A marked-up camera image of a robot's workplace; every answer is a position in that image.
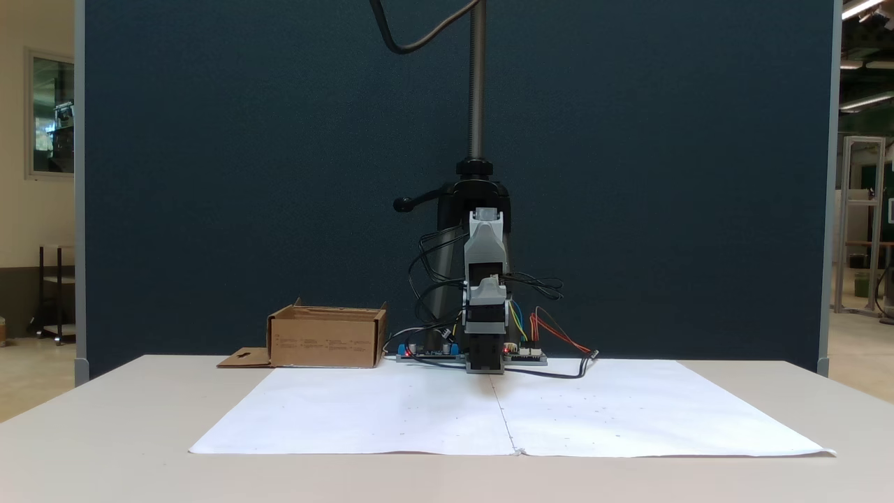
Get motor driver circuit board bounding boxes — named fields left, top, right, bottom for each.
left=504, top=342, right=549, bottom=366

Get blue power circuit board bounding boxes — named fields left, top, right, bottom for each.
left=396, top=341, right=466, bottom=363

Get white paper sheet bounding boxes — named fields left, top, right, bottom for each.
left=189, top=359, right=837, bottom=458

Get brown cardboard box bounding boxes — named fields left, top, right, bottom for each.
left=217, top=298, right=388, bottom=369

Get dark blue partition panel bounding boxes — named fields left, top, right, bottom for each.
left=74, top=0, right=841, bottom=387

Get black servo wire bundle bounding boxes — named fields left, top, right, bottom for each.
left=504, top=272, right=565, bottom=306
left=407, top=227, right=469, bottom=329

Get orange jumper wires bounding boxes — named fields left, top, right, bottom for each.
left=529, top=306, right=594, bottom=354

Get grey usb cable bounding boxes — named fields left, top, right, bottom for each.
left=383, top=326, right=437, bottom=350

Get black cable with orange end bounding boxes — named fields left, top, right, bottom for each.
left=402, top=349, right=600, bottom=380

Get black camera stand with pole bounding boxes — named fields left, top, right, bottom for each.
left=393, top=0, right=515, bottom=350

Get black camera cable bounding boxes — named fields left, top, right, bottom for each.
left=369, top=0, right=484, bottom=55

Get aluminium profile frame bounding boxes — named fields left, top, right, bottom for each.
left=833, top=136, right=888, bottom=316

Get black shelf frame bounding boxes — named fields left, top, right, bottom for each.
left=28, top=244, right=76, bottom=346

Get framed wall window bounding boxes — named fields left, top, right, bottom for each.
left=25, top=48, right=76, bottom=181

